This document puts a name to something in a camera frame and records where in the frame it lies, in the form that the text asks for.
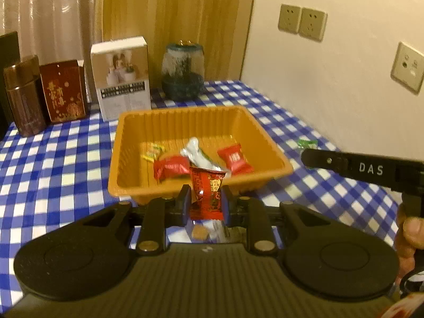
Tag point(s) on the dark red gold-print box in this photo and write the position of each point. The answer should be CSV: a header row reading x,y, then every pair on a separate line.
x,y
63,96

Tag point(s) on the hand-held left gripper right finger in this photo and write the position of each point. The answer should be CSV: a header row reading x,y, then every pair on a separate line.
x,y
225,205

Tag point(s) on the red white-label snack packet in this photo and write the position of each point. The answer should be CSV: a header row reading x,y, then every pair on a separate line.
x,y
234,159

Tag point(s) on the beige wall socket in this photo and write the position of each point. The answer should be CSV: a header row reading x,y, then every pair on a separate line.
x,y
289,18
313,24

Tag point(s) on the person's right hand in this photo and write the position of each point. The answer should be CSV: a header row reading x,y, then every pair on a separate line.
x,y
412,238

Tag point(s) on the clear snack packet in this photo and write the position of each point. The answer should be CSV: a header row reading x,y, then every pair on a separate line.
x,y
199,232

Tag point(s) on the glass jar with green base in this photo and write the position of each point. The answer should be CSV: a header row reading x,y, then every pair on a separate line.
x,y
182,73

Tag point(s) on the white product box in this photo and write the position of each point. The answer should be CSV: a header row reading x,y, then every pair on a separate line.
x,y
119,66

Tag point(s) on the orange plastic tray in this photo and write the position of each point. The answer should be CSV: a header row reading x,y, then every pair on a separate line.
x,y
132,159

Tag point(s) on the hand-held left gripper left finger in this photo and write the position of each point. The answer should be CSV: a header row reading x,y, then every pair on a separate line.
x,y
187,205

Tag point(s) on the red white printed bag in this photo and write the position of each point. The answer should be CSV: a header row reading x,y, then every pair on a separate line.
x,y
404,309

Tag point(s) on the blue white checked tablecloth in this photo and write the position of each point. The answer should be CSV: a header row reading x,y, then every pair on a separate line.
x,y
66,159

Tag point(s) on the white snack packet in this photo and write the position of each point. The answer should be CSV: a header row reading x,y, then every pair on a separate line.
x,y
197,155

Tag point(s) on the beige round-port wall plate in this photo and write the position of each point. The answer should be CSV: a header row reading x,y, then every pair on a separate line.
x,y
409,68

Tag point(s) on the red dark-print snack packet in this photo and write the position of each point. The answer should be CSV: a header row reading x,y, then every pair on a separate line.
x,y
207,195

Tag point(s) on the brown metal canister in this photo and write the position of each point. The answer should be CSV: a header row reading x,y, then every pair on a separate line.
x,y
25,99

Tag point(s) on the large red snack packet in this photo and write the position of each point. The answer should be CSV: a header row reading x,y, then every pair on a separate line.
x,y
170,167

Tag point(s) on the yellow green candy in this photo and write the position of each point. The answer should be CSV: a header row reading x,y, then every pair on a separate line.
x,y
153,152

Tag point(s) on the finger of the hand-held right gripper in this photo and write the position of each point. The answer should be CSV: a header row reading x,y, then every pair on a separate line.
x,y
321,159

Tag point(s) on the black flat panel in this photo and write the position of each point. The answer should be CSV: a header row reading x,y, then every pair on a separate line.
x,y
8,49

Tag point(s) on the small green candy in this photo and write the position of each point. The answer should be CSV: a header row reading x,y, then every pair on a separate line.
x,y
306,143

